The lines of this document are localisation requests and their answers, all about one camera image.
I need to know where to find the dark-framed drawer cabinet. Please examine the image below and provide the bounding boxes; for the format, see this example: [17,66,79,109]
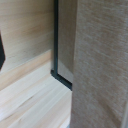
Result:
[50,0,74,91]

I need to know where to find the grey cabinet panel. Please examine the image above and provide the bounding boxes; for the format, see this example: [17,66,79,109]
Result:
[69,0,128,128]

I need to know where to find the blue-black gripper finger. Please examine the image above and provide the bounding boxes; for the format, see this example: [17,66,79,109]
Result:
[0,31,7,72]

